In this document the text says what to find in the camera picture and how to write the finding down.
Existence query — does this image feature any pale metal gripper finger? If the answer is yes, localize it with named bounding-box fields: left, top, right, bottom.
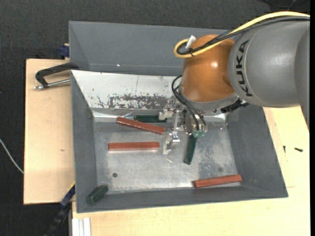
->
left=158, top=109, right=173, bottom=120
left=162, top=130, right=182, bottom=155

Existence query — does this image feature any red-brown flat block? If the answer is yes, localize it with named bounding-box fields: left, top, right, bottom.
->
left=192, top=174, right=243, bottom=189
left=107, top=141, right=160, bottom=152
left=116, top=117, right=166, bottom=136

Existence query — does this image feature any grey metal bin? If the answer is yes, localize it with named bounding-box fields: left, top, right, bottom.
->
left=68, top=20, right=289, bottom=213

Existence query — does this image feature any black cylinder on white bracket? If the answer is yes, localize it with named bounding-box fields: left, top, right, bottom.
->
left=220, top=99, right=250, bottom=115

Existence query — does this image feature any dark green flat block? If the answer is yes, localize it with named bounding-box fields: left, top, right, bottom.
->
left=85, top=184, right=109, bottom=205
left=133, top=115, right=168, bottom=123
left=184, top=133, right=198, bottom=166

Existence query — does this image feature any pale flat board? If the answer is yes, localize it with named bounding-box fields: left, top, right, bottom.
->
left=23, top=59, right=76, bottom=205

